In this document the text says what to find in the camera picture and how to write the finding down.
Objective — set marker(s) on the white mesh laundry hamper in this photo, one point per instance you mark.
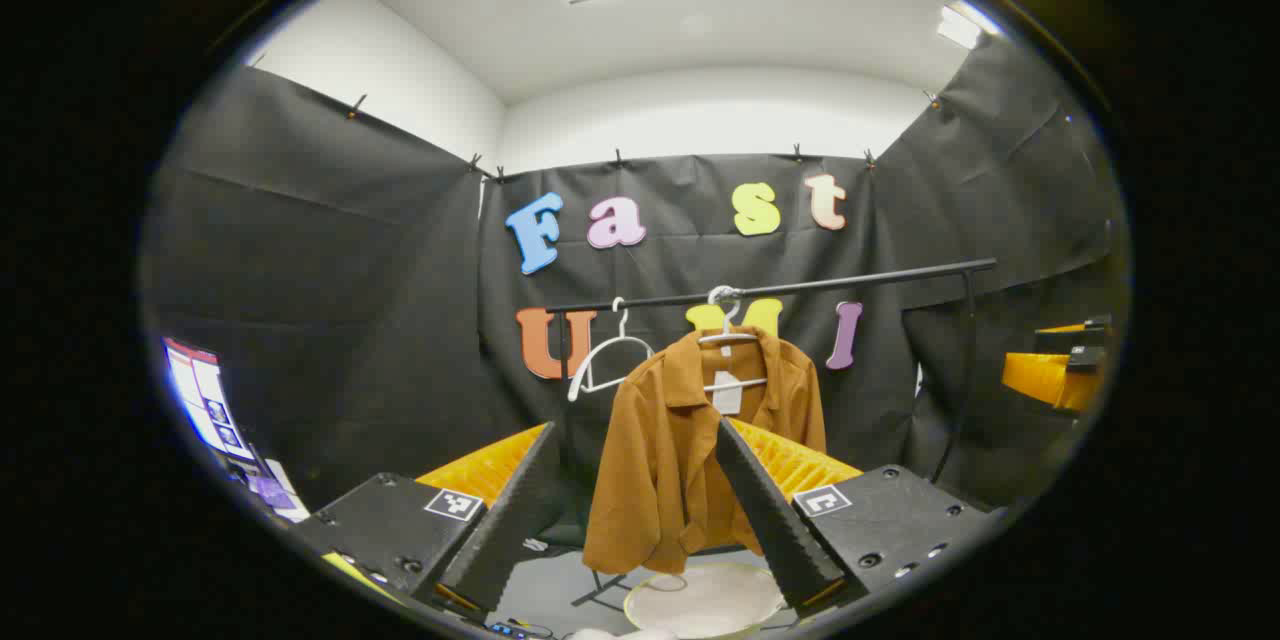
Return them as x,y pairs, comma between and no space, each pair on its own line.
700,600

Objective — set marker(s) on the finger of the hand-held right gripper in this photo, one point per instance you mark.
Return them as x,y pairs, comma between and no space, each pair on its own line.
1035,375

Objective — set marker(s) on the small ceiling light panel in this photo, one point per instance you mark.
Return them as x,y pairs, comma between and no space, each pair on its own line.
962,25

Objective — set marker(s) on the white clothes hanger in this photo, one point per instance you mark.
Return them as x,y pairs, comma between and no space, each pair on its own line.
622,320
728,337

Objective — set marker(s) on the computer monitor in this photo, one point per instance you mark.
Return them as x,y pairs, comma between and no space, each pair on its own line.
205,395

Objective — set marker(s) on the black clothes rack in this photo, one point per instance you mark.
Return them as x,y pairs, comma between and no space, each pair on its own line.
850,278

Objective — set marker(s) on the brown short-sleeved shirt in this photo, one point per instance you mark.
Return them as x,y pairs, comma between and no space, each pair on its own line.
650,450

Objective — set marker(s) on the black backdrop cloth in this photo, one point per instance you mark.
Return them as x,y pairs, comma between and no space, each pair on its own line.
330,270

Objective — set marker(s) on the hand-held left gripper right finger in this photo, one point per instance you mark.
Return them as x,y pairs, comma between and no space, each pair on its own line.
775,520

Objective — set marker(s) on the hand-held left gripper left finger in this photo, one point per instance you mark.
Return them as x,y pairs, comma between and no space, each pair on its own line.
510,530

